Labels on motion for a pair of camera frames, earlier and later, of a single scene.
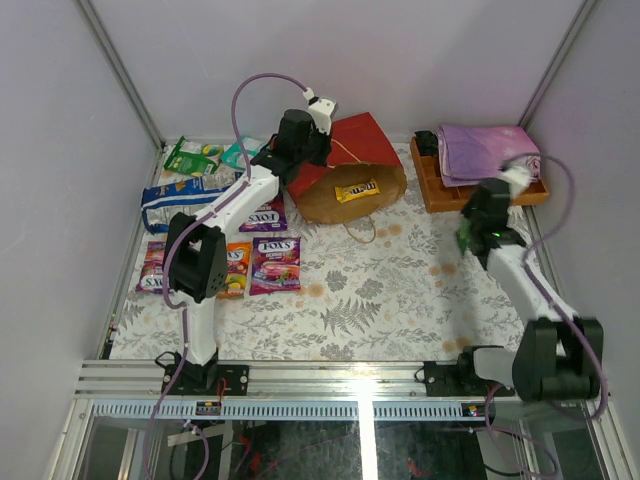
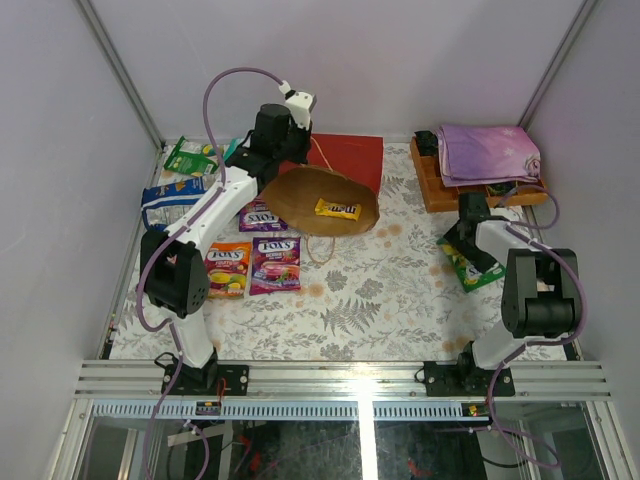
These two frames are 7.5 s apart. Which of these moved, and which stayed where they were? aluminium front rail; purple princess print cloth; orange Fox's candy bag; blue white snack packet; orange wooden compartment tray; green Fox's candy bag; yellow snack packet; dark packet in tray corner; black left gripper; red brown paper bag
Moved: yellow snack packet; red brown paper bag; black left gripper
Stayed: blue white snack packet; purple princess print cloth; green Fox's candy bag; orange wooden compartment tray; orange Fox's candy bag; aluminium front rail; dark packet in tray corner
